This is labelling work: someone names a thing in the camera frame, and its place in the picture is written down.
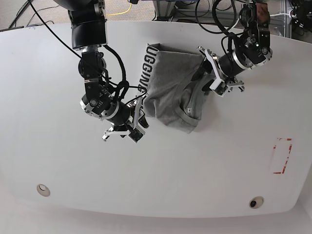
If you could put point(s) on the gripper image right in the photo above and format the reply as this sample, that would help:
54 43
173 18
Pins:
220 68

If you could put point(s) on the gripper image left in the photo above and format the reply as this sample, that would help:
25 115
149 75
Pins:
124 117

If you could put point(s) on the grey t-shirt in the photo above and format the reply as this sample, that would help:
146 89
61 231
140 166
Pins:
172 98

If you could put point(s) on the red tape rectangle marking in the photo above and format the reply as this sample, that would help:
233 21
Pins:
281 153

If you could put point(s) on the left table grommet hole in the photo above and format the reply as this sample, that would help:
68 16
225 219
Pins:
43 190

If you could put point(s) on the table grommet hole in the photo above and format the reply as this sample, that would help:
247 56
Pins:
256 202
43 190

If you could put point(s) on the right table grommet hole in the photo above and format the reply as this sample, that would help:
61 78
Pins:
256 202

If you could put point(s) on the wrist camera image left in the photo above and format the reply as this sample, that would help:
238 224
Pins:
136 134

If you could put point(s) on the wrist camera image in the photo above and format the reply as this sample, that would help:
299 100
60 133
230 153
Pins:
221 89
136 134

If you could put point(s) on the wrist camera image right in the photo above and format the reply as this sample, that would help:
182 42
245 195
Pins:
221 89

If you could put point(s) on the aluminium frame base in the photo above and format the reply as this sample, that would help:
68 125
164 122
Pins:
190 10

